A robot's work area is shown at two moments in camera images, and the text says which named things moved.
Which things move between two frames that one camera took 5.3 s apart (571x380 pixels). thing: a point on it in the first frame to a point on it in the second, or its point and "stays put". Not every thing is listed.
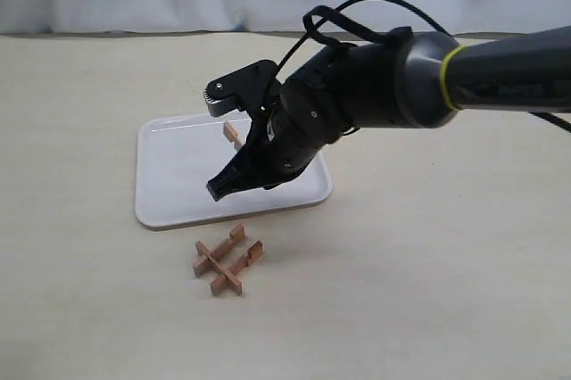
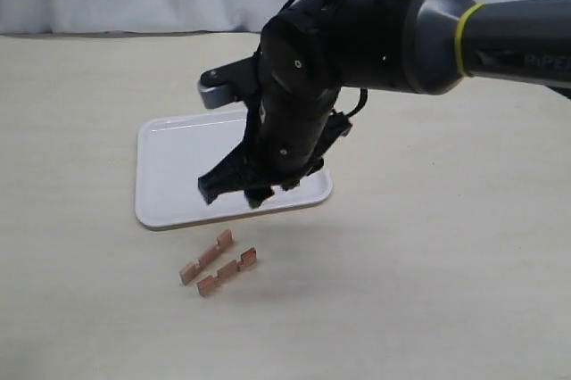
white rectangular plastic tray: [176, 157] stays put
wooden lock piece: [256, 252] to [209, 285]
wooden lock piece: [202, 266] to [189, 270]
